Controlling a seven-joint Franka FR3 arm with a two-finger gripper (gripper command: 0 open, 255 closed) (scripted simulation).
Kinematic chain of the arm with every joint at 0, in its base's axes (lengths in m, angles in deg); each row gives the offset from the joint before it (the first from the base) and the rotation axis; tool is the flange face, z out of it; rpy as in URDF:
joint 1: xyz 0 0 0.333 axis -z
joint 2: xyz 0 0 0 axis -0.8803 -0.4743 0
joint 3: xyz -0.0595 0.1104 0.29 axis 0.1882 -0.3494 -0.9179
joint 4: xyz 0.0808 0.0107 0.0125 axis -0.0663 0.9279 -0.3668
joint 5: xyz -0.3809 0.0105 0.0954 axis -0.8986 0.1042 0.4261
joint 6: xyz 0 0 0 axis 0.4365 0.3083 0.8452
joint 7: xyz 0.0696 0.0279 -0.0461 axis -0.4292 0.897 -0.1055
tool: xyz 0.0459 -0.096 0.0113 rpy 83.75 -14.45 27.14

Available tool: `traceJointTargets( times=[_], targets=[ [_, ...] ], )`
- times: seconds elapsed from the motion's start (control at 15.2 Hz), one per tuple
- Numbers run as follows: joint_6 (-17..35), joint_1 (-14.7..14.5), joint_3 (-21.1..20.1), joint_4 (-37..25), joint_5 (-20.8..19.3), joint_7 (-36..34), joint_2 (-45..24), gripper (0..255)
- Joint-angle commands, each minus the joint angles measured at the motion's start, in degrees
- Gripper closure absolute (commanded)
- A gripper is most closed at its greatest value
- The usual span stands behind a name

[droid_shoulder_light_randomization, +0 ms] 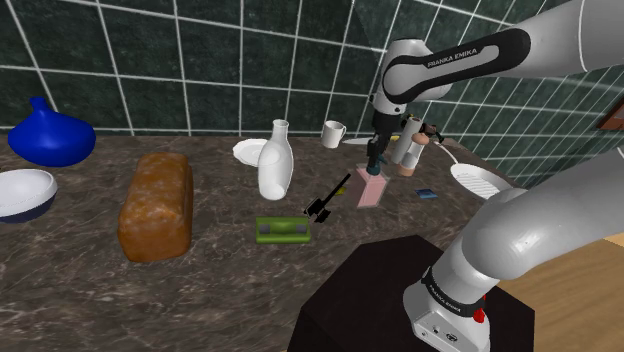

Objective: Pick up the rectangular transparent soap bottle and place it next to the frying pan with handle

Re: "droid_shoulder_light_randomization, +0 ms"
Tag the white ribbed grill pan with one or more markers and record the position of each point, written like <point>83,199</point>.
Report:
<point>478,181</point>

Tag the brown bread loaf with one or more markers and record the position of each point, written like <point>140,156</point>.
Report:
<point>156,207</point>

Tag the flat white plate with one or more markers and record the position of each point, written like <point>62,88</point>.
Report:
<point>358,141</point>

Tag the white mug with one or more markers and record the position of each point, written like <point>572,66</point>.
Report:
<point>332,134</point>

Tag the pink soap dispenser teal pump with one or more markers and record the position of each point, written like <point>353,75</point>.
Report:
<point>370,190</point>

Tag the white bottle vase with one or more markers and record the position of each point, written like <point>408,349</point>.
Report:
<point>275,166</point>

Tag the green block with grey pads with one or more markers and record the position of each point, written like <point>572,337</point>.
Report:
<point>282,230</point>

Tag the black kitchen tool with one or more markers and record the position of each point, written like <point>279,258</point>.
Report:
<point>327,200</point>

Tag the small yellow object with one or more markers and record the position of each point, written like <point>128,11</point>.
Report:
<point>340,191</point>

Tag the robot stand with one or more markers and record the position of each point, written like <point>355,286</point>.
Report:
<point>360,297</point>

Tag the white bowl with blue outside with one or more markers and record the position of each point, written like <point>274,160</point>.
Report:
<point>22,192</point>

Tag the dark brown small object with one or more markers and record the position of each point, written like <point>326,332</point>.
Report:
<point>431,130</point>

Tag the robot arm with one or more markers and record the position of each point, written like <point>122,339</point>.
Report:
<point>531,229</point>

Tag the blue round vase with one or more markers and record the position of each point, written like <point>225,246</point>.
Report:
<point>51,139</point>

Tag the white and wood pepper mill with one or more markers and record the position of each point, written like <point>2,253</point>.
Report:
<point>412,156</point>

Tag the small blue book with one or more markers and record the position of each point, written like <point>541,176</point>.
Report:
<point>426,193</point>

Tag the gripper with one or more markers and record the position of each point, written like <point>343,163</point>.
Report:
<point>387,126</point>

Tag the small white plate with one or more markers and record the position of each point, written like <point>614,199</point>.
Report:
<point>247,151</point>

